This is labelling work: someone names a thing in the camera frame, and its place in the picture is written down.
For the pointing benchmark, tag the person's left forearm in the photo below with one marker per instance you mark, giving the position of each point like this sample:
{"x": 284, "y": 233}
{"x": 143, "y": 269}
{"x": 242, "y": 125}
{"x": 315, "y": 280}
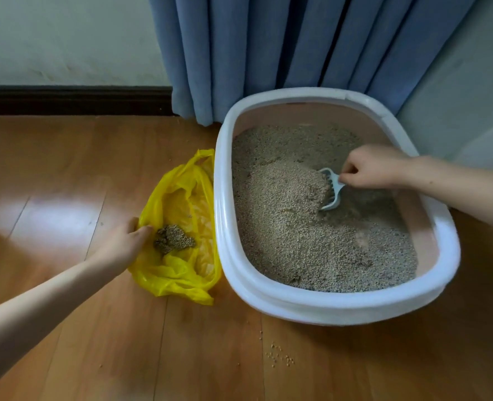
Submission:
{"x": 42, "y": 317}

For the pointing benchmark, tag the white oval litter box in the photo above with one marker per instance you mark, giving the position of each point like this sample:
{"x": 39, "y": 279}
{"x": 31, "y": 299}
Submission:
{"x": 334, "y": 309}

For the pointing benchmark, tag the dark wall baseboard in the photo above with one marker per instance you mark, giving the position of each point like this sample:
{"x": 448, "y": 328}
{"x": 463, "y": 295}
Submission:
{"x": 62, "y": 100}

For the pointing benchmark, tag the blue curtain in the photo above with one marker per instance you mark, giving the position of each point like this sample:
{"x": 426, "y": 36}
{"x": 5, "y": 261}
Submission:
{"x": 250, "y": 50}

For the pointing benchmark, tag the yellow plastic bag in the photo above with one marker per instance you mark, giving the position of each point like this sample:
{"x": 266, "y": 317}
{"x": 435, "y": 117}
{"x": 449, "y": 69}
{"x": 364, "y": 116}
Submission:
{"x": 175, "y": 275}

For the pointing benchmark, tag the person's right hand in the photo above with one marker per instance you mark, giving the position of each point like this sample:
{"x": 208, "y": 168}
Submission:
{"x": 376, "y": 167}

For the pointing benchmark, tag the person's left hand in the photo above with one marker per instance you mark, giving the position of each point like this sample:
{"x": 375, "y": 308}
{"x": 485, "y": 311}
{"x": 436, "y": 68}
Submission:
{"x": 121, "y": 246}

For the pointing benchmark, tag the grey cat litter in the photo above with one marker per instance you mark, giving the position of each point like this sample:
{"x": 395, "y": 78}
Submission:
{"x": 288, "y": 229}

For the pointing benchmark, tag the person's right forearm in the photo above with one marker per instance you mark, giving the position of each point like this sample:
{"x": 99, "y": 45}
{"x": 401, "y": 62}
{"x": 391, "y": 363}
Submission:
{"x": 468, "y": 192}

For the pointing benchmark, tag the light blue litter scoop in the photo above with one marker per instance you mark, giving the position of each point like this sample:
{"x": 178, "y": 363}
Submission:
{"x": 335, "y": 189}

